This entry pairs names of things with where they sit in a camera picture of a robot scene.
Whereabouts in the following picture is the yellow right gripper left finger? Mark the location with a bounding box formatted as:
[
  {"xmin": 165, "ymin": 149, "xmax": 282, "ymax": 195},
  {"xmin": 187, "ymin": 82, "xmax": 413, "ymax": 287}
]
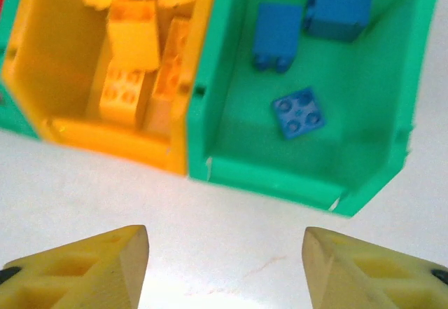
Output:
[{"xmin": 0, "ymin": 224, "xmax": 150, "ymax": 309}]

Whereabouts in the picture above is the green plastic container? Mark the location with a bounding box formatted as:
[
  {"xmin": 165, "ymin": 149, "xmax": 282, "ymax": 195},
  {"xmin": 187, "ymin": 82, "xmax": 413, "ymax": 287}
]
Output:
[
  {"xmin": 0, "ymin": 0, "xmax": 39, "ymax": 140},
  {"xmin": 187, "ymin": 0, "xmax": 438, "ymax": 219}
]

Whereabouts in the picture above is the yellow square lego brick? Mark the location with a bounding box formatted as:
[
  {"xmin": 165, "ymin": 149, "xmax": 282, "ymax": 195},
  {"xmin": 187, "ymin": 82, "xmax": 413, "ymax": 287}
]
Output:
[{"xmin": 106, "ymin": 0, "xmax": 162, "ymax": 71}]

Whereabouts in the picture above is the blue lego brick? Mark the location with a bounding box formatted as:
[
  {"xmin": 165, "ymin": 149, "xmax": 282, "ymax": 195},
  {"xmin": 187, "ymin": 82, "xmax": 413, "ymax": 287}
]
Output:
[
  {"xmin": 251, "ymin": 3, "xmax": 304, "ymax": 74},
  {"xmin": 302, "ymin": 0, "xmax": 375, "ymax": 43}
]

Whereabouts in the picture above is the yellow plastic container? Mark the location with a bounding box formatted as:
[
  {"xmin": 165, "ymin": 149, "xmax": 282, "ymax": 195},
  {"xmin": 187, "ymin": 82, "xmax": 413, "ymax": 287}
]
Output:
[{"xmin": 1, "ymin": 0, "xmax": 220, "ymax": 176}]

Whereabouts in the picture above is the blue square lego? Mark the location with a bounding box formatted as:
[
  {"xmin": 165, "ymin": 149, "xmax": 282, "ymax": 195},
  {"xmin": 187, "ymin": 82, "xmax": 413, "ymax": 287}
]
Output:
[{"xmin": 271, "ymin": 86, "xmax": 326, "ymax": 140}]

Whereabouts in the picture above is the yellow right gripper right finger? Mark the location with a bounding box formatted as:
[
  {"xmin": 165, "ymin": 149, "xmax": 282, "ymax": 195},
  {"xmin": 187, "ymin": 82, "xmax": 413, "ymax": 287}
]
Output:
[{"xmin": 302, "ymin": 227, "xmax": 448, "ymax": 309}]

